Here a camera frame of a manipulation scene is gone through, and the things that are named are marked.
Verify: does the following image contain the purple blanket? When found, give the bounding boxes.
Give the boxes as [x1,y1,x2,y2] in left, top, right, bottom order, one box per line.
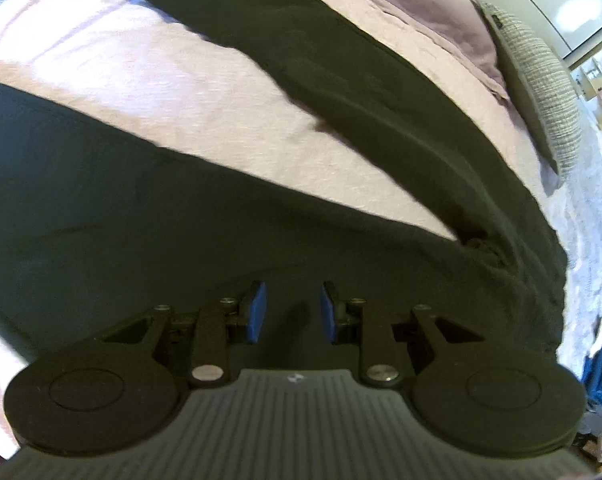
[226,0,564,191]

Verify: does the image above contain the bed with pink cover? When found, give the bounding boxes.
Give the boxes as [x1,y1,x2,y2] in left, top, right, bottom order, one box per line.
[0,0,557,461]

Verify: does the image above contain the dark green pants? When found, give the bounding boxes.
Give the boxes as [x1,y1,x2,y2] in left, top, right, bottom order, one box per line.
[0,0,569,391]

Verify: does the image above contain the grey herringbone blanket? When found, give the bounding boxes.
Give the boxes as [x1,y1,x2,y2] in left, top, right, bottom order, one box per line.
[541,105,602,361]

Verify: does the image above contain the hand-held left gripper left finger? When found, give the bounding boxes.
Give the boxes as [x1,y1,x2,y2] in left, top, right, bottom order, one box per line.
[98,280,268,388]

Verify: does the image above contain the grey checked pillow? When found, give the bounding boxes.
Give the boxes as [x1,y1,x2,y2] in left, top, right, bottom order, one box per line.
[474,0,582,176]

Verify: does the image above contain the white nightstand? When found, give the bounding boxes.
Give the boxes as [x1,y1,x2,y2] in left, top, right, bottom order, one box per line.
[568,40,602,131]

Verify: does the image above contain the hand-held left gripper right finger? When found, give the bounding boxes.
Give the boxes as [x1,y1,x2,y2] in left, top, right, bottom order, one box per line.
[320,280,487,388]

